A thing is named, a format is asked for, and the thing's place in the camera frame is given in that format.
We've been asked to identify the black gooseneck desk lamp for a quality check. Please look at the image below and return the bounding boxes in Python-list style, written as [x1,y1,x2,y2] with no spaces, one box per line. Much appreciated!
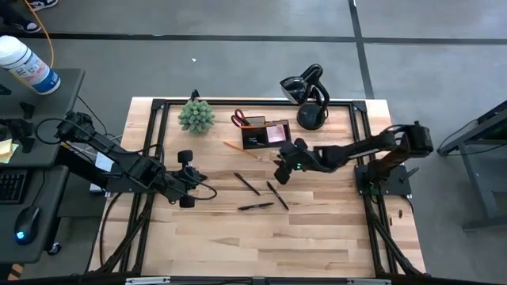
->
[279,63,331,131]

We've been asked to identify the black ballpoint pen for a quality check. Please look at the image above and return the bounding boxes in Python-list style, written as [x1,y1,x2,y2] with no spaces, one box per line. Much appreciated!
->
[265,180,291,211]
[237,202,276,211]
[233,171,262,196]

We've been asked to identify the white wipes canister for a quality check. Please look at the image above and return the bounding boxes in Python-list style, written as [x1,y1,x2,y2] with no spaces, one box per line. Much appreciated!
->
[0,34,63,96]

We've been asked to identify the white flat box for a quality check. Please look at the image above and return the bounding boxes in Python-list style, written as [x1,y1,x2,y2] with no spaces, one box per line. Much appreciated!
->
[89,152,116,195]

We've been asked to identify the pink sticky note pad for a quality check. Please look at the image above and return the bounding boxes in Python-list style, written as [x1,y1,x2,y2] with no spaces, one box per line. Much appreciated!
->
[266,123,287,144]

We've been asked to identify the black plastic part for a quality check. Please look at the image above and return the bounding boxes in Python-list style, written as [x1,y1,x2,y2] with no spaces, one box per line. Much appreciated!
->
[0,117,35,154]
[18,101,36,120]

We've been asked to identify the black mesh desk organizer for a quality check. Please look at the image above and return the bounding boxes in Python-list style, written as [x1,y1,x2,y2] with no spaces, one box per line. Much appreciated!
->
[240,115,293,150]

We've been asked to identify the grey keyboard shelf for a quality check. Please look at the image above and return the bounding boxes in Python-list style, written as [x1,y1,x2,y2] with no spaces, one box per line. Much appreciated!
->
[0,165,71,265]

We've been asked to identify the silver aluminium extrusion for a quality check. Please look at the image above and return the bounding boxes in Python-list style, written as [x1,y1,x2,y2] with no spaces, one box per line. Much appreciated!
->
[124,276,171,285]
[346,278,392,285]

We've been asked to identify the black computer mouse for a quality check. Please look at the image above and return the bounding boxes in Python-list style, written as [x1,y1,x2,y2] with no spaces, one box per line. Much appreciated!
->
[14,205,42,245]

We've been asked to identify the dark metal side table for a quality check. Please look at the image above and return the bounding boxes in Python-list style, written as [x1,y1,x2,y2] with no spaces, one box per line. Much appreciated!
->
[436,101,507,233]

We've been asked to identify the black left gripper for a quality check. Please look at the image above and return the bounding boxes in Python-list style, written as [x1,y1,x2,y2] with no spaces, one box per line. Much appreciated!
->
[162,149,209,210]

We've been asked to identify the red handled scissors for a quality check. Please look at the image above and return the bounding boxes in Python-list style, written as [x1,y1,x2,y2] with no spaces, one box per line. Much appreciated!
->
[231,108,251,128]

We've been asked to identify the yellow sticky notes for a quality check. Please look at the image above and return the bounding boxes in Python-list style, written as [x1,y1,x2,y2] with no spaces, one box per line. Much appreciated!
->
[0,138,20,164]

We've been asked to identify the grey side desk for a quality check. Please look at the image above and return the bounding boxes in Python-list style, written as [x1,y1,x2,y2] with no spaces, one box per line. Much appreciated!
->
[0,67,86,169]

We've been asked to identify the person's foot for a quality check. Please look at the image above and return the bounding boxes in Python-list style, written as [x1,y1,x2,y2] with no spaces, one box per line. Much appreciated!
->
[29,0,59,12]
[0,9,43,34]

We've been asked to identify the green potted plant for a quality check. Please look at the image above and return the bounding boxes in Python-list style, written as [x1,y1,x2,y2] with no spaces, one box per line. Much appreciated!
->
[177,98,217,135]

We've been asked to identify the yellow cable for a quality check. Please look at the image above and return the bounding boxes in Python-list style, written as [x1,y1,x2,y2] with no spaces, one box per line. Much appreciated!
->
[22,0,55,69]

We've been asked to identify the black keyboard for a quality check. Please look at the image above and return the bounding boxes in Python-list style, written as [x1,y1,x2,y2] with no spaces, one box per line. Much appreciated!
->
[0,169,29,205]

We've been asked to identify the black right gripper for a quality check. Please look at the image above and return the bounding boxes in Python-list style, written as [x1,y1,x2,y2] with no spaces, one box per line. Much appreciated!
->
[272,137,318,186]

